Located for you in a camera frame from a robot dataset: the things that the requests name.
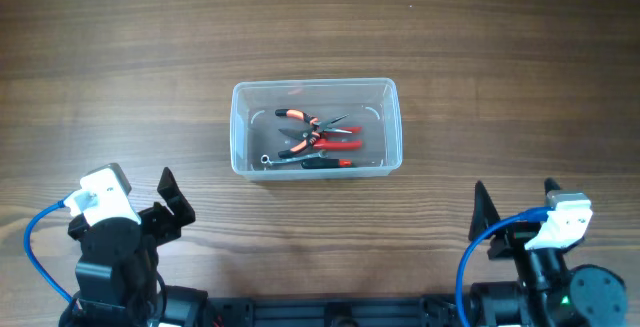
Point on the black aluminium base frame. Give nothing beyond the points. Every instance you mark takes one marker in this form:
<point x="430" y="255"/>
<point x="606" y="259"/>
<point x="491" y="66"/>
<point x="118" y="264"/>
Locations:
<point x="423" y="311"/>

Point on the red handle snips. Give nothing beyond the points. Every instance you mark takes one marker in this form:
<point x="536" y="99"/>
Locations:
<point x="332" y="141"/>

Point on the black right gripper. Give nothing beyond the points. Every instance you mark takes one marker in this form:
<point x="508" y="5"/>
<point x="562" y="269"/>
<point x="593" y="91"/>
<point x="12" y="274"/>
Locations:
<point x="512" y="237"/>

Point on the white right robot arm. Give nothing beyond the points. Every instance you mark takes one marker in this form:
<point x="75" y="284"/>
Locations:
<point x="547" y="292"/>

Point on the orange black needle-nose pliers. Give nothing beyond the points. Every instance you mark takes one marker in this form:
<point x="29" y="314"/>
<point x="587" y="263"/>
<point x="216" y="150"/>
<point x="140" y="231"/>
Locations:
<point x="312" y="134"/>

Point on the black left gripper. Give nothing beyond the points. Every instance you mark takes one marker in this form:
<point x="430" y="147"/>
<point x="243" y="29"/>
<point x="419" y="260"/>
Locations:
<point x="168" y="226"/>

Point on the silver socket wrench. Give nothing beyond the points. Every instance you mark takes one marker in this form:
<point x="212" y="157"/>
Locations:
<point x="266" y="160"/>

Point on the black red handle screwdriver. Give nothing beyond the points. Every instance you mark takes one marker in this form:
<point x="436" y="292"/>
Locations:
<point x="326" y="163"/>

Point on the clear plastic container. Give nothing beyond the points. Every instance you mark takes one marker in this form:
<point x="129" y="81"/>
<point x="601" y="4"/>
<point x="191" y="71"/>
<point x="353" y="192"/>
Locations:
<point x="371" y="103"/>

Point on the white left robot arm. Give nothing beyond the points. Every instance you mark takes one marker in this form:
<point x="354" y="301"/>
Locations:
<point x="117" y="273"/>

